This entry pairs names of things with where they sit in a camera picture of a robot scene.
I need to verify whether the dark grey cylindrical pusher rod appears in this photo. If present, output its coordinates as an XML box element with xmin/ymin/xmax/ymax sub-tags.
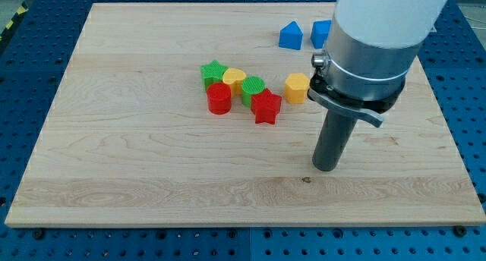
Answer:
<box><xmin>312</xmin><ymin>111</ymin><xmax>357</xmax><ymax>171</ymax></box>

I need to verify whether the black clamp with grey lever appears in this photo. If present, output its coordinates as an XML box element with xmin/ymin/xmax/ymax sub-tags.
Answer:
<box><xmin>308</xmin><ymin>71</ymin><xmax>405</xmax><ymax>127</ymax></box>

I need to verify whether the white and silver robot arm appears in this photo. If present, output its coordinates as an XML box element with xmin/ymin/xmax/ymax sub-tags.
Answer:
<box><xmin>308</xmin><ymin>0</ymin><xmax>447</xmax><ymax>171</ymax></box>

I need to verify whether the red star block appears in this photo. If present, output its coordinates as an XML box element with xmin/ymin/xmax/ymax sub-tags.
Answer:
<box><xmin>251</xmin><ymin>88</ymin><xmax>282</xmax><ymax>124</ymax></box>

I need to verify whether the green star block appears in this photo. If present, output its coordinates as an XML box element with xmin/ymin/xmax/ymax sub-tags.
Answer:
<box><xmin>200</xmin><ymin>60</ymin><xmax>229</xmax><ymax>91</ymax></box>

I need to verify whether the yellow hexagon block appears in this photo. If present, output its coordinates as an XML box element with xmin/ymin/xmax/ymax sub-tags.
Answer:
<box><xmin>284</xmin><ymin>73</ymin><xmax>310</xmax><ymax>104</ymax></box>

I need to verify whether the blue pentagon house block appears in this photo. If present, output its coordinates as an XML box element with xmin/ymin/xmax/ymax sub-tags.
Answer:
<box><xmin>278</xmin><ymin>21</ymin><xmax>303</xmax><ymax>50</ymax></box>

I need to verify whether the blue cube block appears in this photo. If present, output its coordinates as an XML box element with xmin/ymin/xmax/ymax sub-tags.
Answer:
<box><xmin>311</xmin><ymin>20</ymin><xmax>332</xmax><ymax>49</ymax></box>

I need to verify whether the green cylinder block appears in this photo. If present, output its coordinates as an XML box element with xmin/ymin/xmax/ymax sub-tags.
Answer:
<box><xmin>241</xmin><ymin>76</ymin><xmax>266</xmax><ymax>108</ymax></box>

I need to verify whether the yellow heart block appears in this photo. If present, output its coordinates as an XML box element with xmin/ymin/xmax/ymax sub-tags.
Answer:
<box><xmin>222</xmin><ymin>68</ymin><xmax>247</xmax><ymax>97</ymax></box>

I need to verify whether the red cylinder block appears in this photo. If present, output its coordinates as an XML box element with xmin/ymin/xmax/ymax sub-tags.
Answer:
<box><xmin>207</xmin><ymin>83</ymin><xmax>232</xmax><ymax>115</ymax></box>

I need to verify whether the light wooden board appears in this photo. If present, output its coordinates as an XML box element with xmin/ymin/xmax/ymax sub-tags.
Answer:
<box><xmin>5</xmin><ymin>3</ymin><xmax>485</xmax><ymax>228</ymax></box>

